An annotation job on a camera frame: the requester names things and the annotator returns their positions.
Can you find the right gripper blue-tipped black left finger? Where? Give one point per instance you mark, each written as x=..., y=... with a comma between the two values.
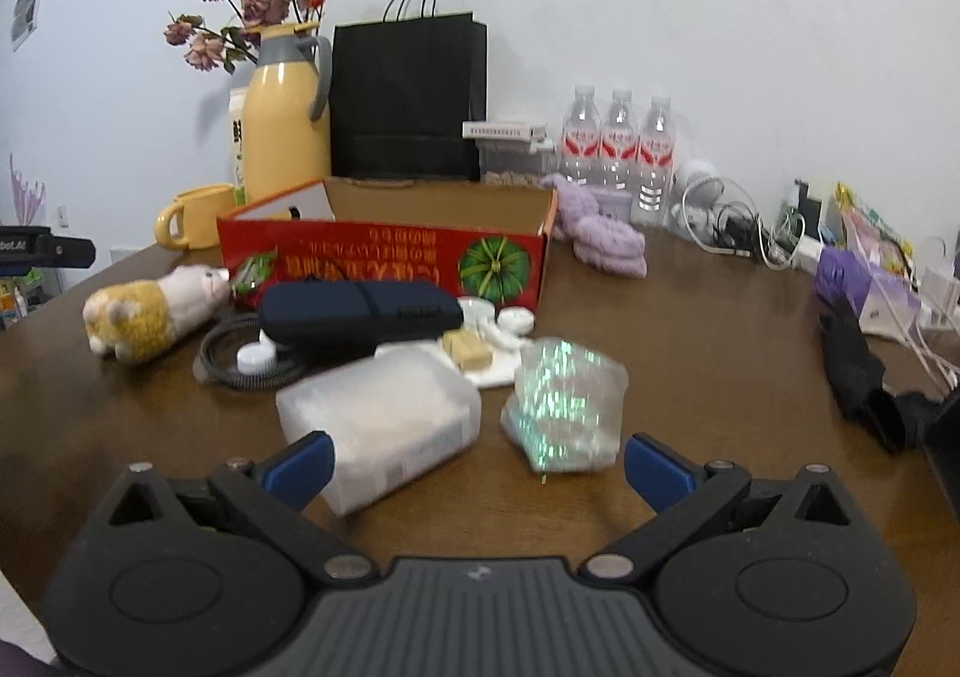
x=267, y=500

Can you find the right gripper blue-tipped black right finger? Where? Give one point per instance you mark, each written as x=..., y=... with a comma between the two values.
x=689, y=502

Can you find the plush alpaca toy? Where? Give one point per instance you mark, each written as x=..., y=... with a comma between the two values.
x=139, y=320

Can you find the white bottle cap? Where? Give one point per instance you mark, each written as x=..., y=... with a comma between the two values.
x=257, y=358

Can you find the iridescent plastic bag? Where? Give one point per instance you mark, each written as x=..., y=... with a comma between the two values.
x=565, y=411

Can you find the white translucent plastic box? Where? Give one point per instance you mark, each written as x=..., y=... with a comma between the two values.
x=391, y=418

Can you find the navy blue pouch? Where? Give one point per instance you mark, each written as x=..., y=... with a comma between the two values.
x=356, y=316

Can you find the beige biscuit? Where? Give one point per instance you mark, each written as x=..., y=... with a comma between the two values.
x=466, y=350

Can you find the white round lid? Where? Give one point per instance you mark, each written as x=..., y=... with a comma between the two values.
x=516, y=320

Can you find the yellow ceramic mug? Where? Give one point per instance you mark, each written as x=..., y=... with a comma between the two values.
x=190, y=222

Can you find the black cloth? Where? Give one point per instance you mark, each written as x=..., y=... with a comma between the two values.
x=897, y=421

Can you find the purple fluffy headband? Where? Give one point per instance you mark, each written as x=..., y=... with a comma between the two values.
x=609, y=245

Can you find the white carton behind jug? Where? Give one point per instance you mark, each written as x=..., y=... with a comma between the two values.
x=235, y=105

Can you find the purple tissue pack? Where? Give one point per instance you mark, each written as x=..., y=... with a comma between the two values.
x=883, y=304

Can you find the yellow thermos jug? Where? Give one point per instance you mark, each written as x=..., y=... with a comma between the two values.
x=285, y=121

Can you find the right water bottle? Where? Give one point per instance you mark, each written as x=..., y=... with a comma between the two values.
x=656, y=145

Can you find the water bottle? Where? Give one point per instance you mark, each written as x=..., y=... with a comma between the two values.
x=581, y=133
x=619, y=141
x=656, y=145

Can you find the white round robot gadget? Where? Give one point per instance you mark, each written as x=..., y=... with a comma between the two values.
x=695, y=191

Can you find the colourful snack bag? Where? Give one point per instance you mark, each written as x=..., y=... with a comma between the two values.
x=864, y=232

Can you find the red orange cardboard box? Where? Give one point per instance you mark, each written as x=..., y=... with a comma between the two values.
x=470, y=239

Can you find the left water bottle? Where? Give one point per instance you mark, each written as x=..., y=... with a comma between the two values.
x=581, y=133

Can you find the middle water bottle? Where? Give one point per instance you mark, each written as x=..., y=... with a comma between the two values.
x=619, y=141

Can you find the clear container with seeds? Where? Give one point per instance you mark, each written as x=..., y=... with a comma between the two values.
x=516, y=163

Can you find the black paper shopping bag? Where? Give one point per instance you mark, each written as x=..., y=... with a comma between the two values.
x=402, y=87

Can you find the small white flat box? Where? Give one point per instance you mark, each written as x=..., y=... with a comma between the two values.
x=504, y=131

